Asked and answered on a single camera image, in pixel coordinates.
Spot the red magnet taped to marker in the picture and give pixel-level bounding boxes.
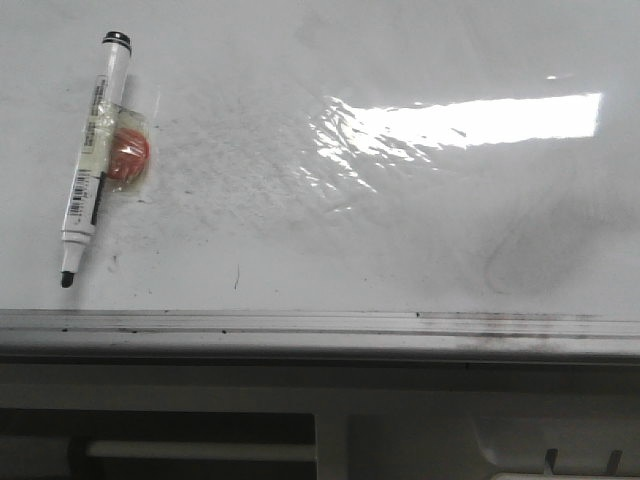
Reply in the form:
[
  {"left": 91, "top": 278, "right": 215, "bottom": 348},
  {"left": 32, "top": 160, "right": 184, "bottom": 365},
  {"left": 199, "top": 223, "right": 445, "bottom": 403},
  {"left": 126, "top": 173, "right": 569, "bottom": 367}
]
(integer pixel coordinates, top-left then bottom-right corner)
[{"left": 106, "top": 106, "right": 152, "bottom": 195}]

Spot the white black whiteboard marker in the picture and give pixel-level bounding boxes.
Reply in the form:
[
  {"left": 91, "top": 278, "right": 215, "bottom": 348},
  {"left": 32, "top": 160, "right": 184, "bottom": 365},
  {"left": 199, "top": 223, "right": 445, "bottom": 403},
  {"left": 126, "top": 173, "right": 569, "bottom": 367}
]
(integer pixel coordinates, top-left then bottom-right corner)
[{"left": 61, "top": 31, "right": 132, "bottom": 288}]

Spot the white whiteboard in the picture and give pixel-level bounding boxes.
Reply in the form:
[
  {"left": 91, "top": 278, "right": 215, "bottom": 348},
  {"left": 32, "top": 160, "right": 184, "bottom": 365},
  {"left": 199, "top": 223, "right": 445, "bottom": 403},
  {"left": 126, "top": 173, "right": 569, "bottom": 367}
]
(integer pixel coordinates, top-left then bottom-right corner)
[{"left": 1, "top": 1, "right": 639, "bottom": 317}]

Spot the white horizontal bar below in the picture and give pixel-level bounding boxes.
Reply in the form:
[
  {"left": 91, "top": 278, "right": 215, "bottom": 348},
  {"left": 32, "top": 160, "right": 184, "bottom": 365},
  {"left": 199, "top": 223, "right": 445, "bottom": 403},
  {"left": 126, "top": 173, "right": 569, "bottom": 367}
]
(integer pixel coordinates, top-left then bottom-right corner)
[{"left": 86, "top": 440, "right": 316, "bottom": 462}]

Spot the white panel with hooks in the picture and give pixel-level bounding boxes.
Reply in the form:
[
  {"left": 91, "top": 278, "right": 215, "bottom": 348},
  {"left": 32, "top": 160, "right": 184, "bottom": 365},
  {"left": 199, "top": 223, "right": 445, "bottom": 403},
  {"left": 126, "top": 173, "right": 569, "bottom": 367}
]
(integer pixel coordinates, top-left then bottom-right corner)
[{"left": 344, "top": 399, "right": 640, "bottom": 480}]

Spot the grey aluminium whiteboard frame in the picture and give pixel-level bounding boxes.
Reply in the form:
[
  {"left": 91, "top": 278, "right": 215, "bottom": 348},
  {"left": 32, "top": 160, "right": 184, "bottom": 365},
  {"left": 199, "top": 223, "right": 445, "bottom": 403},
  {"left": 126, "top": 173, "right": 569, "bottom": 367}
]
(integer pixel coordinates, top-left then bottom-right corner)
[{"left": 1, "top": 309, "right": 639, "bottom": 365}]

